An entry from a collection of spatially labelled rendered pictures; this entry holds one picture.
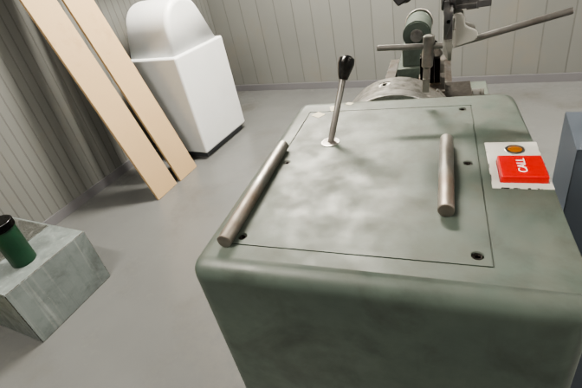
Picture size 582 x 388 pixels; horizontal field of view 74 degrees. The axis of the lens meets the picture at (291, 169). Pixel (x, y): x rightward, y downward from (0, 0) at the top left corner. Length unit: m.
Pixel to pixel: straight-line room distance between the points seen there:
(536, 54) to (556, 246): 3.89
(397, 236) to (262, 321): 0.23
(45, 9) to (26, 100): 0.69
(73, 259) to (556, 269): 2.42
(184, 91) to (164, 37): 0.45
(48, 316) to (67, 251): 0.35
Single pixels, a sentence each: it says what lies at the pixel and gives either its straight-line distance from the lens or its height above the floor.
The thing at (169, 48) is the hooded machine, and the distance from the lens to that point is 3.46.
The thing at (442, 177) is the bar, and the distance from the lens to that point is 0.60.
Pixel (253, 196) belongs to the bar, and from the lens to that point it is 0.62.
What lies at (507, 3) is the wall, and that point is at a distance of 4.24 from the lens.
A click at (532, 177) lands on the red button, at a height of 1.26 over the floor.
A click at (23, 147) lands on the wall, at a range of 3.52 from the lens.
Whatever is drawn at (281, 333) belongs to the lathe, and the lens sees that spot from 0.60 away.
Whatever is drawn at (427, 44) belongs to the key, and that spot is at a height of 1.39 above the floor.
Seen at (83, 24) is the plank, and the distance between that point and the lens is 3.42.
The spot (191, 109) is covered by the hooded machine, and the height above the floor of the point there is 0.51.
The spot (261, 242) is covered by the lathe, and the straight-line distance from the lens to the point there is 0.56.
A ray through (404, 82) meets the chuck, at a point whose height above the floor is 1.24.
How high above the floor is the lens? 1.61
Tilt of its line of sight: 31 degrees down
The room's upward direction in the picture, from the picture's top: 12 degrees counter-clockwise
